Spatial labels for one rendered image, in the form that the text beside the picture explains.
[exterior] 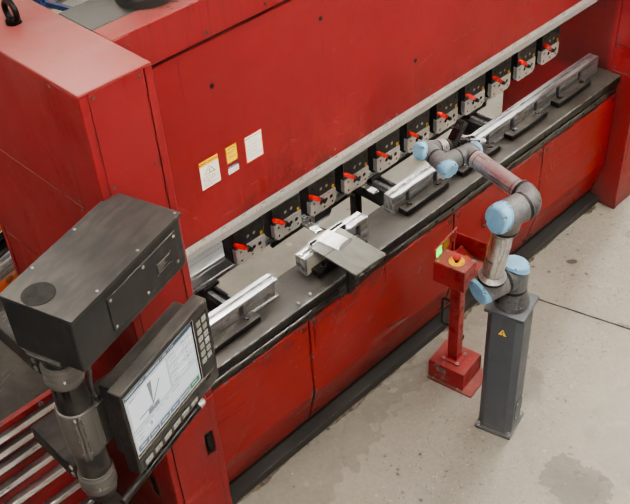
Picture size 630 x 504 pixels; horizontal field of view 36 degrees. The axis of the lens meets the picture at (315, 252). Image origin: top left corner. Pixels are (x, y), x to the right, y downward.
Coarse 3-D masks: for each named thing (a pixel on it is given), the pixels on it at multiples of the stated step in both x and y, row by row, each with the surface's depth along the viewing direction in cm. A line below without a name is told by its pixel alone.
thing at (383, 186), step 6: (378, 174) 465; (372, 180) 463; (378, 180) 468; (384, 180) 465; (372, 186) 465; (378, 186) 464; (384, 186) 461; (390, 186) 464; (360, 192) 475; (366, 192) 473; (378, 192) 466; (384, 192) 461; (366, 198) 473; (372, 198) 472; (378, 198) 468; (378, 204) 469
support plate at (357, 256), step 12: (360, 240) 409; (324, 252) 404; (336, 252) 404; (348, 252) 404; (360, 252) 403; (372, 252) 403; (336, 264) 399; (348, 264) 398; (360, 264) 397; (372, 264) 398
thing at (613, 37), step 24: (600, 0) 509; (624, 0) 499; (576, 24) 528; (600, 24) 517; (624, 24) 506; (576, 48) 536; (600, 48) 524; (624, 48) 514; (552, 72) 556; (624, 72) 521; (504, 96) 592; (624, 96) 529; (624, 120) 536; (624, 144) 545; (624, 168) 558; (600, 192) 575; (624, 192) 576
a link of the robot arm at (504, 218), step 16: (496, 208) 356; (512, 208) 355; (528, 208) 358; (496, 224) 358; (512, 224) 355; (496, 240) 367; (512, 240) 369; (496, 256) 372; (480, 272) 386; (496, 272) 379; (480, 288) 385; (496, 288) 384
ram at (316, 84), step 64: (320, 0) 342; (384, 0) 367; (448, 0) 397; (512, 0) 432; (576, 0) 474; (192, 64) 311; (256, 64) 332; (320, 64) 357; (384, 64) 385; (448, 64) 418; (192, 128) 324; (256, 128) 347; (320, 128) 373; (192, 192) 337; (256, 192) 362; (192, 256) 352
